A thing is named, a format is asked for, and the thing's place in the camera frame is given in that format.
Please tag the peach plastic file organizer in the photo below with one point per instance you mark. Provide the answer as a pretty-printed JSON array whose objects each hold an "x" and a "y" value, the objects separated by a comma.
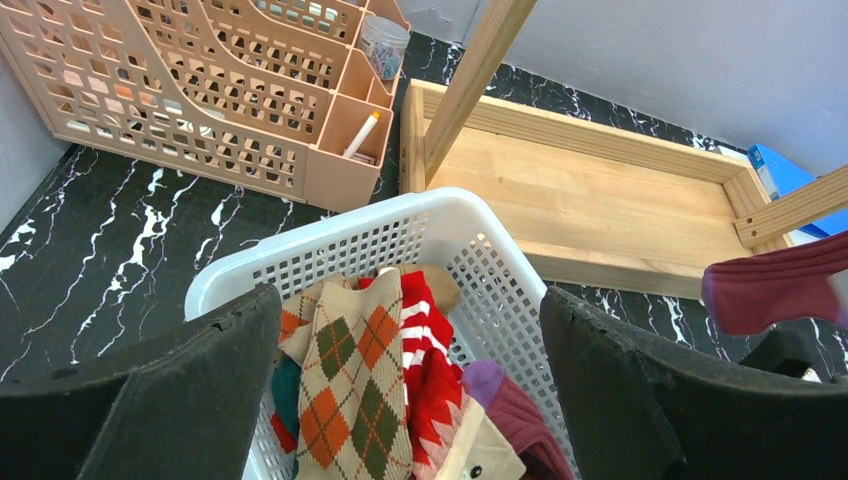
[{"x": 262, "y": 94}]

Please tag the clear jar of clips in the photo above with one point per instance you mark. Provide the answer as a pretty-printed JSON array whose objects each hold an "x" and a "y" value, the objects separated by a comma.
[{"x": 384, "y": 43}]

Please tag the argyle brown sock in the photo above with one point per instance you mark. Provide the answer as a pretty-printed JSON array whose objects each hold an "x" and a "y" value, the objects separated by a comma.
[{"x": 351, "y": 395}]

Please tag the dark green sock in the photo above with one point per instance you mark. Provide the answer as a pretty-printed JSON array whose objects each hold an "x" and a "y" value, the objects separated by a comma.
[{"x": 285, "y": 388}]

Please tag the purple sock with yellow cuff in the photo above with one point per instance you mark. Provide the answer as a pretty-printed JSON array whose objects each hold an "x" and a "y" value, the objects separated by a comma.
[{"x": 745, "y": 296}]

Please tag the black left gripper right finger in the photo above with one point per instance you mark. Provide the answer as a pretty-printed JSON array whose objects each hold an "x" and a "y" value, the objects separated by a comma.
[{"x": 639, "y": 406}]

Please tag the white plastic laundry basket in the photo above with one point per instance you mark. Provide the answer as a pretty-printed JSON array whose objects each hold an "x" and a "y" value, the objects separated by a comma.
[{"x": 482, "y": 283}]

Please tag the wooden hanger rack stand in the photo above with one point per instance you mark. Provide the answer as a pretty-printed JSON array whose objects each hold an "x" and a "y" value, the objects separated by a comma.
[{"x": 586, "y": 203}]

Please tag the blue folder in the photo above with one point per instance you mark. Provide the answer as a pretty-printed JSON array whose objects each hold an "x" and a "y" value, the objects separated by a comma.
[{"x": 781, "y": 177}]

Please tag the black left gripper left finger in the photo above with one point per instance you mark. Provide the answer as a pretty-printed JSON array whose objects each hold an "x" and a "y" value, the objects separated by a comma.
[{"x": 180, "y": 405}]

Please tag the red white striped sock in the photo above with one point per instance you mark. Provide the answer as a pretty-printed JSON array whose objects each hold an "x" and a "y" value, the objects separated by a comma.
[{"x": 403, "y": 343}]

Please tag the white marker pen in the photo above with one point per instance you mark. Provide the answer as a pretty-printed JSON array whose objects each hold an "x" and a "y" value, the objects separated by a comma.
[{"x": 361, "y": 135}]

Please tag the beige animal face sock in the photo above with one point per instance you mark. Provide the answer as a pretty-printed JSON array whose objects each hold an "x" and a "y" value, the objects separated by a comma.
[{"x": 459, "y": 441}]

